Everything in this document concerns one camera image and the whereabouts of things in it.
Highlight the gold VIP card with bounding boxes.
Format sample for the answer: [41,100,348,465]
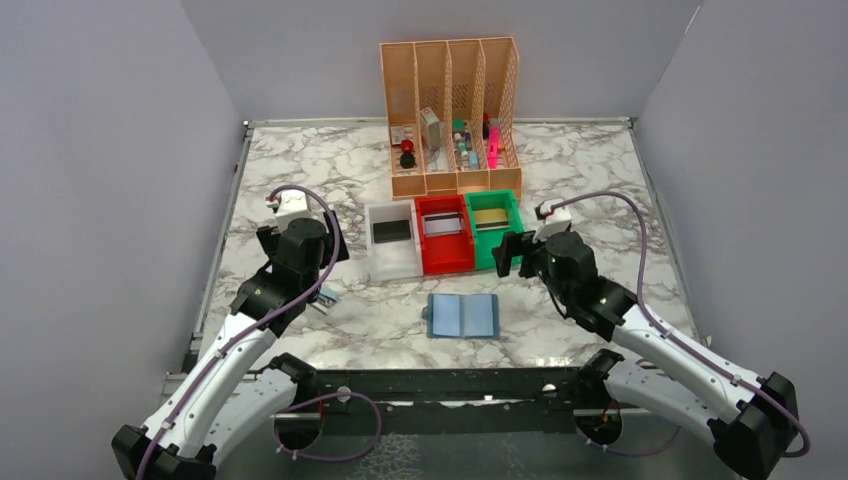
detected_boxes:
[472,208,510,232]

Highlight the blue leather card holder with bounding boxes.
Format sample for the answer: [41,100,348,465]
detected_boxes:
[421,293,500,339]

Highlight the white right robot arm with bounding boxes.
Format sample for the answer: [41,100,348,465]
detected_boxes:
[492,231,800,479]

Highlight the black card in white bin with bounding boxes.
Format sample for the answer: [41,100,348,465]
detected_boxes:
[372,220,412,244]

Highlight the light blue stapler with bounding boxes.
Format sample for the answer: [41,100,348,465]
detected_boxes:
[310,286,340,316]

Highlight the green plastic bin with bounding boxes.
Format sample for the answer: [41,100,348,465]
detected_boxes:
[465,189,524,270]

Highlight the translucent white plastic bin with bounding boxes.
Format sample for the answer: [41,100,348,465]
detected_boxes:
[364,200,423,282]

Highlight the red plastic bin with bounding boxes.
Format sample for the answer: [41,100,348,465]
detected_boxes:
[414,195,475,275]

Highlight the red black stamp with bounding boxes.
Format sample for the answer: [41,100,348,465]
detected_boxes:
[399,139,417,169]

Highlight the small bottles in organizer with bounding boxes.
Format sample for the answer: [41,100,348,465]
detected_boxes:
[451,118,480,170]

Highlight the pink highlighter marker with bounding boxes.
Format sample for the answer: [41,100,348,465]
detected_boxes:
[487,126,500,170]

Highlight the white box in organizer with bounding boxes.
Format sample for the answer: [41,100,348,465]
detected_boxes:
[419,107,442,151]

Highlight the orange file organizer rack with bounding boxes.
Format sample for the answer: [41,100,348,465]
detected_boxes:
[379,36,523,200]

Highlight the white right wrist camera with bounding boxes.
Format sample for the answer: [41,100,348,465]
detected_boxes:
[533,199,572,242]

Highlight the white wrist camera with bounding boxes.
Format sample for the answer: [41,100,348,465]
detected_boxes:
[272,191,312,232]
[533,199,572,242]

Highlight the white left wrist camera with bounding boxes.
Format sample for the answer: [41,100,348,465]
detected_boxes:
[272,191,312,232]

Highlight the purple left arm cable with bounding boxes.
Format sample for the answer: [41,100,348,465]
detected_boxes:
[135,184,384,480]

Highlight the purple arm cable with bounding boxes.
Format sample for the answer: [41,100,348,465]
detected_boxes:
[135,184,384,480]
[539,191,812,460]

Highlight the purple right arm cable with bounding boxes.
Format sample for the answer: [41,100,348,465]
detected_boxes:
[539,191,812,460]

